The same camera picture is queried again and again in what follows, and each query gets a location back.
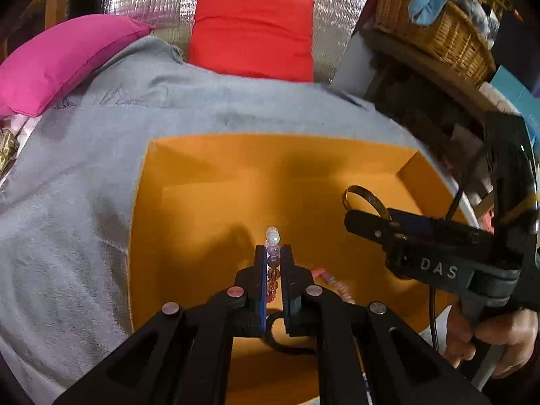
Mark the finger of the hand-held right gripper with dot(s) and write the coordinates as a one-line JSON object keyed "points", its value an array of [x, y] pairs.
{"points": [[367, 225], [422, 225]]}

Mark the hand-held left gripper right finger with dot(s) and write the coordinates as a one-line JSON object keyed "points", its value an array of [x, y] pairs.
{"points": [[289, 278]]}

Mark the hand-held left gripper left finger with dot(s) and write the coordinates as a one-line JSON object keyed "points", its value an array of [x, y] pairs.
{"points": [[259, 278]]}

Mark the metal bangle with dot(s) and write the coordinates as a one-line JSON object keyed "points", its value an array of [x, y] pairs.
{"points": [[371, 196]]}

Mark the orange cardboard box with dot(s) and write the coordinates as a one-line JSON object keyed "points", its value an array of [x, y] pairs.
{"points": [[202, 219]]}

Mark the person's right hand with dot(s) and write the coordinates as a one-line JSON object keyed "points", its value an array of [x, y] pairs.
{"points": [[506, 333]]}

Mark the wooden shelf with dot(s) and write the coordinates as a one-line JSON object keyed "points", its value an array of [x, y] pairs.
{"points": [[422, 71]]}

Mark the grey panel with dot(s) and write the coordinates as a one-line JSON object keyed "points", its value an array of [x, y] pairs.
{"points": [[352, 67]]}

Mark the turquoise box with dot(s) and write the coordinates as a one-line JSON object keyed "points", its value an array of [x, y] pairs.
{"points": [[519, 93]]}

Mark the wicker basket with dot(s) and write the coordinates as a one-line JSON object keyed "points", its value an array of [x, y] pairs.
{"points": [[455, 42]]}

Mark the grey blanket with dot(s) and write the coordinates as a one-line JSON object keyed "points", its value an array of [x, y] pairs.
{"points": [[84, 177]]}

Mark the red cushion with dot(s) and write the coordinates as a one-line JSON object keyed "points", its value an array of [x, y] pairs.
{"points": [[253, 33]]}

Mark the gold patterned pouch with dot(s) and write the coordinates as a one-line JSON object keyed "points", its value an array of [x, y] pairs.
{"points": [[8, 147]]}

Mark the magenta cushion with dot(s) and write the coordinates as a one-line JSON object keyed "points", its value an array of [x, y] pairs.
{"points": [[63, 59]]}

